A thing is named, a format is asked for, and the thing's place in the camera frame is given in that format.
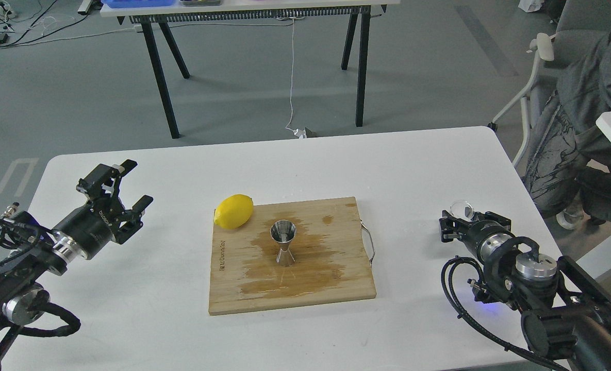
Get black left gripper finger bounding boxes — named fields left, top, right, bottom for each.
left=76, top=159, right=138, bottom=208
left=113, top=195, right=154, bottom=244

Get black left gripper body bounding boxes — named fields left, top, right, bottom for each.
left=53, top=205, right=133, bottom=260

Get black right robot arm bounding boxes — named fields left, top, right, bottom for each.
left=439, top=210, right=611, bottom=370

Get blue plastic tray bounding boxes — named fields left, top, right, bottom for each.
left=102, top=0, right=175, bottom=9

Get white hanging cable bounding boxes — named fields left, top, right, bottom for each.
left=285, top=16, right=308, bottom=139

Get yellow lemon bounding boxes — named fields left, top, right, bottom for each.
left=213, top=194, right=254, bottom=229

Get steel double jigger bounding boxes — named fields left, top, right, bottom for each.
left=270, top=220, right=296, bottom=267

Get floor cables and adapters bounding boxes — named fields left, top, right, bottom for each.
left=0, top=0, right=136, bottom=58

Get grey white office chair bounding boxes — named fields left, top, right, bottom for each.
left=488, top=1, right=611, bottom=167

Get person in grey clothes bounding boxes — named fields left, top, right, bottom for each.
left=522, top=29, right=611, bottom=223

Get white table black legs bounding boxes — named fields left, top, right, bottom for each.
left=101, top=0, right=402, bottom=140

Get bamboo cutting board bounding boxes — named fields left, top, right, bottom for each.
left=208, top=197, right=376, bottom=315

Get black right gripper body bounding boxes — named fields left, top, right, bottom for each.
left=460, top=220, right=513, bottom=261

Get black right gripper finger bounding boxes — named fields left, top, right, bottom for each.
left=472, top=211, right=512, bottom=229
left=439, top=210, right=470, bottom=243

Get small clear glass cup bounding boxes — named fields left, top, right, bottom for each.
left=449, top=200, right=475, bottom=221

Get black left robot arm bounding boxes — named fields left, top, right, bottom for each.
left=0, top=159, right=153, bottom=369

